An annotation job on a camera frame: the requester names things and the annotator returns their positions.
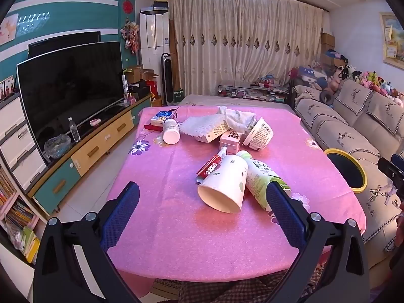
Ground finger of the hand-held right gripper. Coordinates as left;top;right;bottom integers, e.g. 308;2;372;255
377;153;404;200

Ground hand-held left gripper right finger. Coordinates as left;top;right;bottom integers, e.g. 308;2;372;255
267;180;370;303

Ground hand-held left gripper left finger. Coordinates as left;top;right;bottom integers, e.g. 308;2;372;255
33;181;141;303

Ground yellow-rimmed dark trash bin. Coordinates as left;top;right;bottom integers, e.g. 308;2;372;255
323;148;367;194

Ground small pink box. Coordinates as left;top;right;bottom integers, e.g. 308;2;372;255
219;130;245;154

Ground white pill bottle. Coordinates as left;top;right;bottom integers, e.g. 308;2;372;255
162;118;181;145

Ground person's right hand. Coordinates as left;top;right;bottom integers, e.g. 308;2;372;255
393;201;404;252

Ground green-label drink bottle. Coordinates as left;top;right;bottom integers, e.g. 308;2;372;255
236;150;292;211

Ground pink floral tablecloth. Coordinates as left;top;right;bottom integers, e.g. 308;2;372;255
106;105;367;283

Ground beige covered sofa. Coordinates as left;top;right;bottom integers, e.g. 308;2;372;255
290;79;404;253

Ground white paper cup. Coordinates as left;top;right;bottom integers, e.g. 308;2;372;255
197;155;249;214

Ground teal and yellow TV cabinet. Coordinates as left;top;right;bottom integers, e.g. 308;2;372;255
27;93;152;217

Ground white paper tub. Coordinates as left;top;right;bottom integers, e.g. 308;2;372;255
241;117;274;151

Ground pile of plush toys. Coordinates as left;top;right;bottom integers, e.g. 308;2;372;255
328;65;404;108

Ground red snack wrapper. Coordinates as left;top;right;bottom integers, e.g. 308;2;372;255
196;155;226;184

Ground crumpled clear plastic bag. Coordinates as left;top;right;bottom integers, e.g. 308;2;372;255
43;134;72;160

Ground clear water bottle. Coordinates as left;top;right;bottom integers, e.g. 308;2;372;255
68;117;81;142

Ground grey neck pillow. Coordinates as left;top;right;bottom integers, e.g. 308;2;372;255
319;89;335;105

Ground brown checkered cloth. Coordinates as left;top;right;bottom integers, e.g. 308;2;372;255
151;270;319;303

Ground shelf of books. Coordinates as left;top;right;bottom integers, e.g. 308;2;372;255
0;161;41;266

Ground blue and white box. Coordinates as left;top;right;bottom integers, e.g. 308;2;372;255
150;110;175;127

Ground white crumpled cloth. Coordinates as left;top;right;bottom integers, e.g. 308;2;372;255
218;106;257;134

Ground blue star plush toy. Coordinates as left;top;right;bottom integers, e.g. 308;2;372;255
298;66;327;87

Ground white plastic drawer unit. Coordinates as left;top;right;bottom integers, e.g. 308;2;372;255
0;93;48;193

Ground low cluttered glass shelf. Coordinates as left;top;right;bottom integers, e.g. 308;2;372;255
218;82;291;103

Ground red box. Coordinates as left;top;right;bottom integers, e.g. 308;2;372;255
146;80;160;100

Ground large curved television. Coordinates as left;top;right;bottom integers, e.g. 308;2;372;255
16;41;124;165

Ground beige embroidered mattress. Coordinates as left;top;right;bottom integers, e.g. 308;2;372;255
177;94;294;109

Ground stacked cardboard boxes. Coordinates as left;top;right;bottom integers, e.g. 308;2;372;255
320;33;336;67

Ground open cardboard boxes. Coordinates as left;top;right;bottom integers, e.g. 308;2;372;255
124;65;160;84

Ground black tower fan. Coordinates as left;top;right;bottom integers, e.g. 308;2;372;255
161;53;175;106

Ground framed photo print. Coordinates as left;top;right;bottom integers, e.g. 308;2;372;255
0;75;19;102

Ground hanging flower decoration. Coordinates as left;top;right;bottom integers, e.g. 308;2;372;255
120;19;140;54

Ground white standing air conditioner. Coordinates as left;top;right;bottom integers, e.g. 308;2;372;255
139;6;170;97

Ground flat black television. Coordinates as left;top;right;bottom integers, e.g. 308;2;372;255
28;31;102;59

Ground beige patterned curtain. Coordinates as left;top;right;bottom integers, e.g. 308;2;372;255
166;0;325;95

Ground framed wall picture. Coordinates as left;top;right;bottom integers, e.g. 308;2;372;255
379;12;404;68

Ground pale wall poster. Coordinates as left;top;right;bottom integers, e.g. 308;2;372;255
0;13;19;46

